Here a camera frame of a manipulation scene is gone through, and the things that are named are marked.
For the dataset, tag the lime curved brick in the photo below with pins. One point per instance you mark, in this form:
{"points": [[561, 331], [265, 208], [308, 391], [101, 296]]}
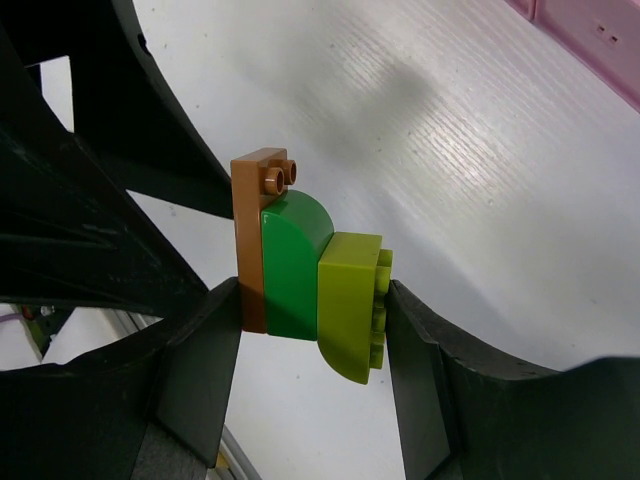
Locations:
{"points": [[353, 280]]}

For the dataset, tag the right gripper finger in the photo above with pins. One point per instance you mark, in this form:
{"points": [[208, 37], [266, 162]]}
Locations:
{"points": [[149, 406], [467, 410]]}

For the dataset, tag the dark green rounded brick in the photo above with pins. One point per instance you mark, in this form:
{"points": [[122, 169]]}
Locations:
{"points": [[296, 229]]}

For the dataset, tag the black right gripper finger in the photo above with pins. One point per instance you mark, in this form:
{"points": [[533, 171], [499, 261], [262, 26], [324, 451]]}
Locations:
{"points": [[71, 235], [125, 111]]}

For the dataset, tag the brown long plate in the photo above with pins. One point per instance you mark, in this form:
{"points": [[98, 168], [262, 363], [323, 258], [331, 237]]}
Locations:
{"points": [[258, 179]]}

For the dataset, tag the pink container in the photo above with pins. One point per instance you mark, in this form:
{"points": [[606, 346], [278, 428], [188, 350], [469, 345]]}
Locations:
{"points": [[604, 35]]}

